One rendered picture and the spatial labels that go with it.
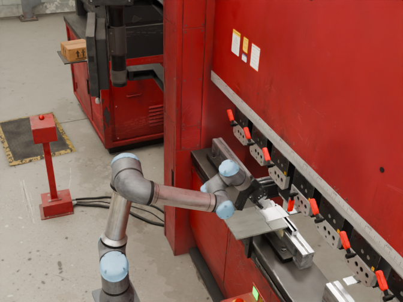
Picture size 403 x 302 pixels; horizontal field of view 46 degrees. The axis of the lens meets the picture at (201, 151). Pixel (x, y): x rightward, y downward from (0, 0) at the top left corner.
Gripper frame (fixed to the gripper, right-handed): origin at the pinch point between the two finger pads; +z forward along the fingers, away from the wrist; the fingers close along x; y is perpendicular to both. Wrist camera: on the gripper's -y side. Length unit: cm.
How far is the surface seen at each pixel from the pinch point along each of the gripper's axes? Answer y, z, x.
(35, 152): -140, 17, 254
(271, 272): -15.6, 11.1, -22.4
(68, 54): -45, -39, 222
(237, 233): -15.2, -6.5, -7.2
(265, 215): -1.6, 4.7, -0.1
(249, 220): -8.2, -0.6, -0.7
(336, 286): 2.9, 13.2, -46.0
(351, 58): 59, -61, -31
